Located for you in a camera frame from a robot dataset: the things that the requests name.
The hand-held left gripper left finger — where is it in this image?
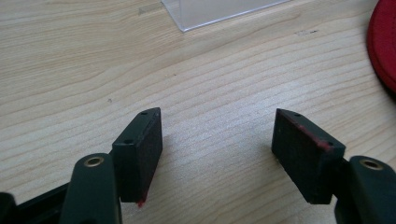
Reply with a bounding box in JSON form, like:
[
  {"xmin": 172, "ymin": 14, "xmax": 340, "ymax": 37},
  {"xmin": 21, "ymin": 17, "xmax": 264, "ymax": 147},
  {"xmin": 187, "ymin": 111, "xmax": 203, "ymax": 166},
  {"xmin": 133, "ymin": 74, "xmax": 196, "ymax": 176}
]
[{"xmin": 59, "ymin": 106, "xmax": 163, "ymax": 224}]

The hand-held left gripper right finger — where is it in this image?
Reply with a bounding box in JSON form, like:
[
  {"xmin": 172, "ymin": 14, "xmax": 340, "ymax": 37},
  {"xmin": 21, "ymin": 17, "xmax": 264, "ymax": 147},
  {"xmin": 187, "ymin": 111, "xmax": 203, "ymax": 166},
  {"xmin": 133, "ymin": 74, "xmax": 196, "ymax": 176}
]
[{"xmin": 271, "ymin": 107, "xmax": 396, "ymax": 224}]

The red round disc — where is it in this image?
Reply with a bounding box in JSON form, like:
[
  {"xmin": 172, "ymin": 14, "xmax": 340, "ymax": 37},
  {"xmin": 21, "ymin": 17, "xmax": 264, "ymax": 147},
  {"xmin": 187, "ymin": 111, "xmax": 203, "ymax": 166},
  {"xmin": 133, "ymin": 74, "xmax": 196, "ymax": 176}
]
[{"xmin": 366, "ymin": 0, "xmax": 396, "ymax": 93}]

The clear plastic box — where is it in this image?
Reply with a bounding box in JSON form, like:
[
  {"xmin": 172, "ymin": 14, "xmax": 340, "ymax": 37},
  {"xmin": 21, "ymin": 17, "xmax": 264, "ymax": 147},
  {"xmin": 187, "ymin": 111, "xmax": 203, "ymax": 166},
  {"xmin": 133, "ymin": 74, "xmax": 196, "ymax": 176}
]
[{"xmin": 161, "ymin": 0, "xmax": 292, "ymax": 33}]

